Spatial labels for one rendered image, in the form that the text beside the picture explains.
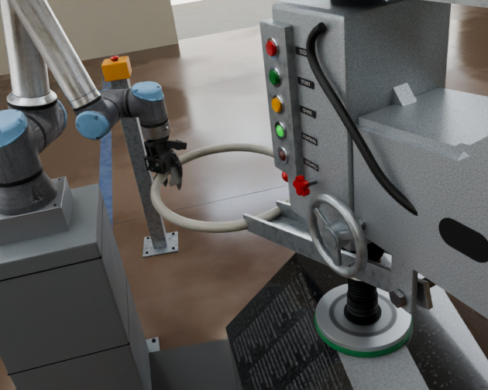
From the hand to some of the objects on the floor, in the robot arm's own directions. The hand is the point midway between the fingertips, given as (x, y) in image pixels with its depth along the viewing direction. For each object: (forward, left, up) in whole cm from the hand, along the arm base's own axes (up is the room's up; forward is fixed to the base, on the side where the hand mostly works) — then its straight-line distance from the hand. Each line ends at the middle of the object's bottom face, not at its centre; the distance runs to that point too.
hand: (173, 183), depth 180 cm
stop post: (-26, +91, -85) cm, 128 cm away
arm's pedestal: (-44, -12, -86) cm, 97 cm away
